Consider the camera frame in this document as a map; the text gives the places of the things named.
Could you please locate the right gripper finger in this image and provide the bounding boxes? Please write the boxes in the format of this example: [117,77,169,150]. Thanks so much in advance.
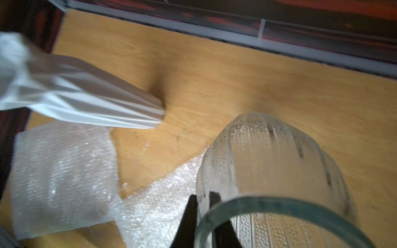
[171,191,244,248]

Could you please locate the clear glass dotted vase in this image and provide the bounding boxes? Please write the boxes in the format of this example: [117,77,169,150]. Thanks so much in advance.
[196,112,374,248]

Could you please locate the bubble wrap sheet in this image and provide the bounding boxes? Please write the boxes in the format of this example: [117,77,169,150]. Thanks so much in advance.
[111,154,204,248]
[10,120,118,240]

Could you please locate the white ceramic ribbed vase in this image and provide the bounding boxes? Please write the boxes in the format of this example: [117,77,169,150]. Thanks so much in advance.
[1,32,165,129]

